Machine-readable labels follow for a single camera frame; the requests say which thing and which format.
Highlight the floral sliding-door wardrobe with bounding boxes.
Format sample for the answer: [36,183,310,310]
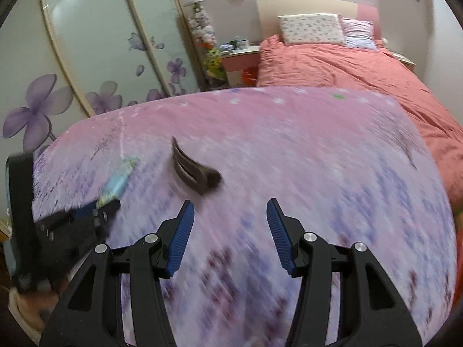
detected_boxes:
[0,0,203,152]

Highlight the pink striped pillow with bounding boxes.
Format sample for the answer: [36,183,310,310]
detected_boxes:
[338,14,377,50]

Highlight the pink and white nightstand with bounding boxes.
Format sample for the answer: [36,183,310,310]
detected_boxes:
[392,52,416,75]
[221,45,262,88]

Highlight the white floral pillow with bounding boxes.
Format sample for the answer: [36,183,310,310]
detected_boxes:
[278,13,346,46]

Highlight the beige and pink headboard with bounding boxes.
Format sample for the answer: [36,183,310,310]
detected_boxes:
[256,0,382,44]

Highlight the yellow-green plush toy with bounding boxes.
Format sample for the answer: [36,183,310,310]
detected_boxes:
[203,47,228,82]

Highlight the dark brown cloth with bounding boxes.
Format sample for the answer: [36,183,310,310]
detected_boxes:
[170,135,222,198]

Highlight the small red bin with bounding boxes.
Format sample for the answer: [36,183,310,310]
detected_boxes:
[242,66,259,87]

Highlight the tall flower decoration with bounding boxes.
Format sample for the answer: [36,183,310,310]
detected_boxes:
[184,0,218,49]

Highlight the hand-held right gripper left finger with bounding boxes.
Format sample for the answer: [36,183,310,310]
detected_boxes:
[39,200,196,347]

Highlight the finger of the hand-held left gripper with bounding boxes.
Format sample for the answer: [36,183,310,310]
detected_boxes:
[70,198,122,230]

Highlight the pink floral bedsheet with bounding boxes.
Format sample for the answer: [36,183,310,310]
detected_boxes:
[31,87,456,347]

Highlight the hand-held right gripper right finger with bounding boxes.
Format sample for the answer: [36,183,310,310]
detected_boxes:
[266,198,423,347]

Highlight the bed with red duvet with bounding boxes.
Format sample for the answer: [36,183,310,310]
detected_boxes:
[256,34,463,203]

